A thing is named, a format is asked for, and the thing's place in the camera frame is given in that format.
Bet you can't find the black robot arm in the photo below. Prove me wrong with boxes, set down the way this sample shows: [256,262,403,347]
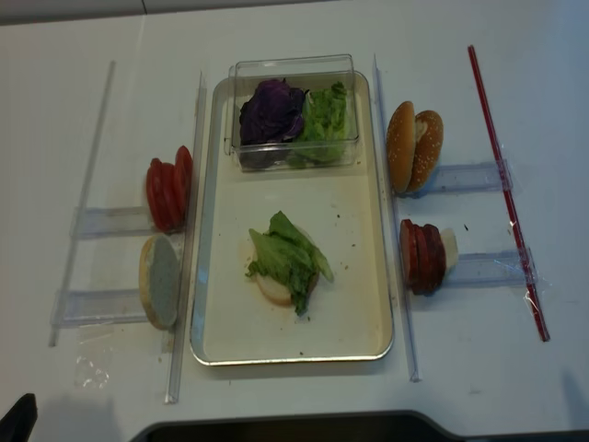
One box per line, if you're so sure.
[0,393,38,442]

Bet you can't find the lettuce leaf on bun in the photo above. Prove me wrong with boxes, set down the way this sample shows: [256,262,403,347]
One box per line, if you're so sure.
[246,211,334,316]

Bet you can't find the green lettuce in container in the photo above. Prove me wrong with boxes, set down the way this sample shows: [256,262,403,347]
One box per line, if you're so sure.
[286,81,348,169]

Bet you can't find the tomato slice stack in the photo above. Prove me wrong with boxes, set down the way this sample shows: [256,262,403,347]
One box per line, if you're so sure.
[145,158,186,232]

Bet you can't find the meat patty slices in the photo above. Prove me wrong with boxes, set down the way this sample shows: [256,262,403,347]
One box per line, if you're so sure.
[399,219,449,296]

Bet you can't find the white bread slice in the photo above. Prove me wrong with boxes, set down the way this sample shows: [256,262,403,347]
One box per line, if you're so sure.
[139,234,179,331]

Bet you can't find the white cheese piece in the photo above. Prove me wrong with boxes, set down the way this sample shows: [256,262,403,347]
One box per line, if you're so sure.
[440,228,458,277]

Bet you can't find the clear holder under meat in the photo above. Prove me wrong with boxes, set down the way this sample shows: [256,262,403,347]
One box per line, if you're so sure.
[443,249,537,288]

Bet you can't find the clear holder under bread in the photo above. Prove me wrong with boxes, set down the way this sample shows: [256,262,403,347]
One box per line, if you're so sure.
[51,289,147,328]

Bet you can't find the bottom bun on tray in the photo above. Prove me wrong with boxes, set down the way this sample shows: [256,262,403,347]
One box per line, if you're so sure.
[251,225,320,307]

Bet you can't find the clear plastic container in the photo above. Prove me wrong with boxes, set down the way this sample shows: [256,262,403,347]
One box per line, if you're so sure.
[224,54,360,172]

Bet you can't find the purple cabbage leaves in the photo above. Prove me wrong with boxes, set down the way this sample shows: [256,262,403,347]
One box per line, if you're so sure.
[239,79,306,145]

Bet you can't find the metal baking tray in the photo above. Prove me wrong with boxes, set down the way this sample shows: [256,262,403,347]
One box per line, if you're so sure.
[191,75,396,366]

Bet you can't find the smooth bun half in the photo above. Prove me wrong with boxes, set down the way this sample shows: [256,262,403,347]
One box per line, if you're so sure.
[386,101,416,193]

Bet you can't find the sesame bun half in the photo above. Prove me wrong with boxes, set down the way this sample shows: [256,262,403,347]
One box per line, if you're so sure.
[407,110,444,192]

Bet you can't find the clear holder under buns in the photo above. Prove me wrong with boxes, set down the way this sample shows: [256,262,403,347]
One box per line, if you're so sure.
[426,160,513,193]

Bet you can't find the clear holder under tomatoes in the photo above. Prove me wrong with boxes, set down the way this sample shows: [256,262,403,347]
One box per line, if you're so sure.
[70,206,156,239]

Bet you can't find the clear rail left of tray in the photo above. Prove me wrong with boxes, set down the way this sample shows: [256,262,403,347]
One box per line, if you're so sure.
[165,71,207,405]

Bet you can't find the red plastic rail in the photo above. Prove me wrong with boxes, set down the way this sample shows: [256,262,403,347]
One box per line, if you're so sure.
[468,45,550,343]

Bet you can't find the clear rail far left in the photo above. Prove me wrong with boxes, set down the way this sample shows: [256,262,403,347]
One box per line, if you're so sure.
[48,60,117,347]

